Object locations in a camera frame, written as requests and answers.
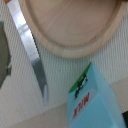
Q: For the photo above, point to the grey green gripper finger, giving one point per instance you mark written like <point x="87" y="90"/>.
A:
<point x="5" y="56"/>

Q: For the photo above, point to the tan round plate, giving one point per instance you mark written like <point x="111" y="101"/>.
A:
<point x="73" y="28"/>

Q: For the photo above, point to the light blue carton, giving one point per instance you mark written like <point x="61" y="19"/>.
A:
<point x="92" y="102"/>

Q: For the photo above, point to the beige woven placemat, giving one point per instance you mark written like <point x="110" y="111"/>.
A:
<point x="21" y="103"/>

